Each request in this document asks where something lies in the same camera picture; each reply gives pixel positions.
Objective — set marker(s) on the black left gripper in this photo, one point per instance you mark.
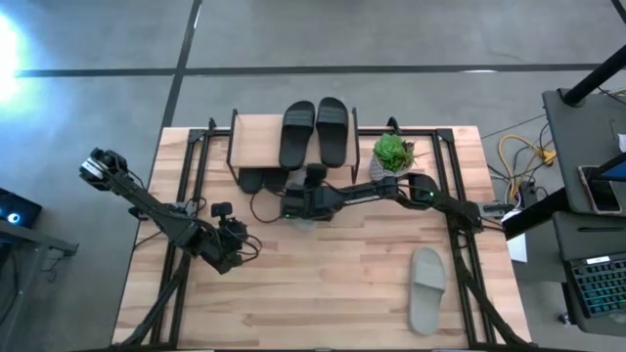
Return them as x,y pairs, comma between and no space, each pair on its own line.
225,247

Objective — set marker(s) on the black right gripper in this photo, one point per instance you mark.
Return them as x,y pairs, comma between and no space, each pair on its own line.
308,201

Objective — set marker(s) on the black slide sandal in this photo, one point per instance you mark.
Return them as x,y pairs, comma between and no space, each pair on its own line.
296,137
332,132
250,181
275,178

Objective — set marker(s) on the wooden shelf with black frame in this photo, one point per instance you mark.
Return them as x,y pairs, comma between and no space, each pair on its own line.
256,142

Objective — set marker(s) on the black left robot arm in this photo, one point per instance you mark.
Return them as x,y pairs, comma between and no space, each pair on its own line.
151,212

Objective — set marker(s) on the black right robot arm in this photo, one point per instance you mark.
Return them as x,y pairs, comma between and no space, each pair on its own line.
415,193

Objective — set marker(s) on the potted green succulent plant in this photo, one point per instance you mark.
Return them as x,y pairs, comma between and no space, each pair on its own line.
391,156

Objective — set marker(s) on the grey side table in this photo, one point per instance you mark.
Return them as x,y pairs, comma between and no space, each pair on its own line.
29,274

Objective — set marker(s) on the black computer with blue light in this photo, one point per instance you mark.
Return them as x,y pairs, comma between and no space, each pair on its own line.
17,207

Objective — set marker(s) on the white paper sheet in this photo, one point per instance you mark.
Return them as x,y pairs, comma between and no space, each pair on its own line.
517,248

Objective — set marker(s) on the black desk beam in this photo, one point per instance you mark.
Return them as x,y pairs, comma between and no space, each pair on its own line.
533,217

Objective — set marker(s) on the grey desk top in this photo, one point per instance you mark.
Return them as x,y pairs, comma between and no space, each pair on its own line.
582,142

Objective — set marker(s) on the grey laptop desk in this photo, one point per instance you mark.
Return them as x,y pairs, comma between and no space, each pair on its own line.
587,239

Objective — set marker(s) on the smartphone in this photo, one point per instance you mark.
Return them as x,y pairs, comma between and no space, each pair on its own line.
599,190

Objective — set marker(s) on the laptop with lit keyboard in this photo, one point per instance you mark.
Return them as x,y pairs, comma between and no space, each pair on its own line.
601,288

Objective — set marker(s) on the tablet with blue screen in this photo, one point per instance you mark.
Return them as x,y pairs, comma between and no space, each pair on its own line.
613,171

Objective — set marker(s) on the black pole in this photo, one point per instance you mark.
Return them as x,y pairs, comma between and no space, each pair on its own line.
594,78

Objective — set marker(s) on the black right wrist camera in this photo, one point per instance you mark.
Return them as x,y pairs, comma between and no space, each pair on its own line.
316,174

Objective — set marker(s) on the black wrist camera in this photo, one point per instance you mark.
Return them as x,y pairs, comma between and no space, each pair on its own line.
221,209
316,174

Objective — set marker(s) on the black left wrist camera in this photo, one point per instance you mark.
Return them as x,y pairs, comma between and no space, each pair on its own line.
221,209

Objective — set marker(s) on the black aluminium table frame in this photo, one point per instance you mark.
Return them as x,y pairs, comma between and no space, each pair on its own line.
442,146

